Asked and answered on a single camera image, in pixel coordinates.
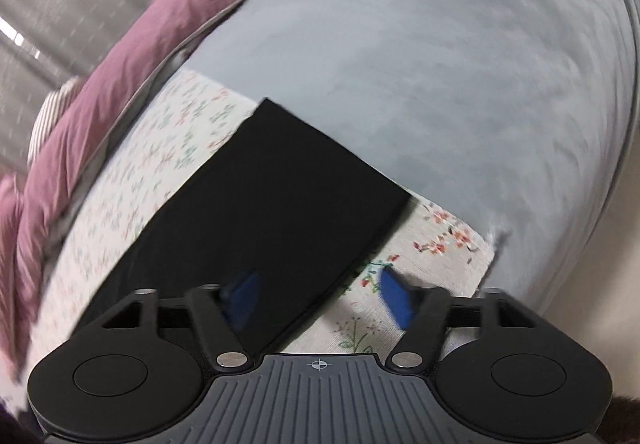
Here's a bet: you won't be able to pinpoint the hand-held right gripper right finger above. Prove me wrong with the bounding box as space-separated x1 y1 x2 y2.
379 267 551 372

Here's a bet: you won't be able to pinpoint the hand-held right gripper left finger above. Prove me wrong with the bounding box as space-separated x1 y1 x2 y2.
87 271 266 372

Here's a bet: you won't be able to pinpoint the black pants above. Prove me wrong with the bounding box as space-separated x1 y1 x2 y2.
75 97 413 355

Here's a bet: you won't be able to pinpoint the floral blanket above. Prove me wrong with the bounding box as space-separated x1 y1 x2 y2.
30 69 497 360

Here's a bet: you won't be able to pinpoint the grey bed sheet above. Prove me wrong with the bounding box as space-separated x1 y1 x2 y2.
187 0 640 365

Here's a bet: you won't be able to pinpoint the pink duvet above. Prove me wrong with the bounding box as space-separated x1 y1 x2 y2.
0 0 278 370

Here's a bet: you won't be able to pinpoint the striped pillow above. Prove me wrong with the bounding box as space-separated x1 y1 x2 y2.
27 78 87 162

